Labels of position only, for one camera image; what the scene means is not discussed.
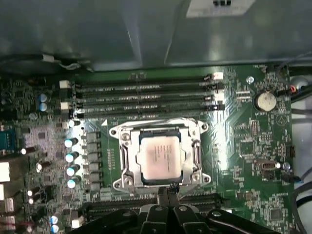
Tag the silver CPU chip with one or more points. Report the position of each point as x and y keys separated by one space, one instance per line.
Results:
x=161 y=158

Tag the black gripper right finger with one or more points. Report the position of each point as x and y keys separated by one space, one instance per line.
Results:
x=185 y=219

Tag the black RAM slot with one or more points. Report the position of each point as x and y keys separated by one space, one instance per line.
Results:
x=143 y=111
x=141 y=90
x=141 y=80
x=141 y=101
x=97 y=212
x=117 y=201

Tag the green motherboard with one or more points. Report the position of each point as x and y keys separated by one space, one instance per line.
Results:
x=234 y=136

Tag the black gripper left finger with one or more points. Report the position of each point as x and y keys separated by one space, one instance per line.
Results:
x=153 y=219

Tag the silver coin battery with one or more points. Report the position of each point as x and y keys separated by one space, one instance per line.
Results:
x=265 y=101

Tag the black PC case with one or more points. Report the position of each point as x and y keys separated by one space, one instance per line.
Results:
x=73 y=29

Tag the silver board screw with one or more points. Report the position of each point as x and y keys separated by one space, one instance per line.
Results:
x=249 y=79

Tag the white label sticker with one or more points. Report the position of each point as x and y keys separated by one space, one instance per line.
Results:
x=200 y=11

